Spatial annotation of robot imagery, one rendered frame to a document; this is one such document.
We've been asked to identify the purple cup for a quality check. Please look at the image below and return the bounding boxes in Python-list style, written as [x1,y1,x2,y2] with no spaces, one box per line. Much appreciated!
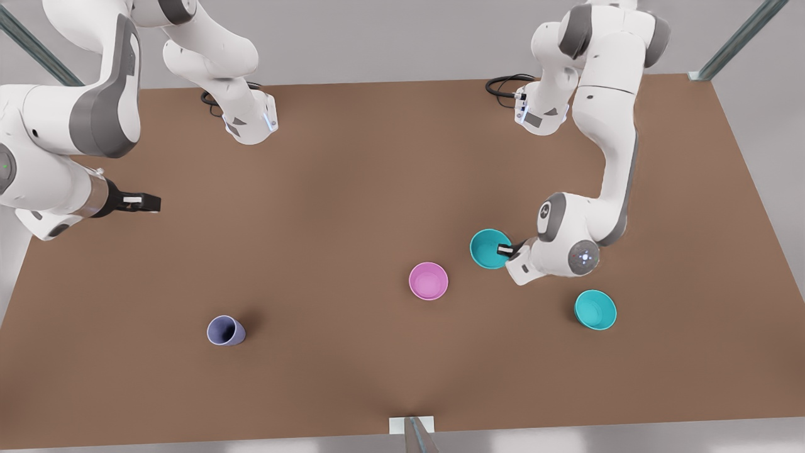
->
[207,315,247,347]

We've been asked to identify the teal bowl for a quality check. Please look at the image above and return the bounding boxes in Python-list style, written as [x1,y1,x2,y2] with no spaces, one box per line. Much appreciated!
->
[574,289,618,332]
[470,228,514,271]

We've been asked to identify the silver frame post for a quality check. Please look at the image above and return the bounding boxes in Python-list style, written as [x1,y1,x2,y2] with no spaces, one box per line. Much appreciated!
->
[0,3,86,87]
[687,0,791,82]
[389,415,441,453]

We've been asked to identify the black cable loop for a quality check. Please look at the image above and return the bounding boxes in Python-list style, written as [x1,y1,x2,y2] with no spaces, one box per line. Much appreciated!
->
[201,81,263,118]
[486,74,539,109]

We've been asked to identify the pink bowl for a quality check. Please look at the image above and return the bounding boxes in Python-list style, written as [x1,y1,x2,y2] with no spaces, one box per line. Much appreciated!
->
[409,262,450,301]

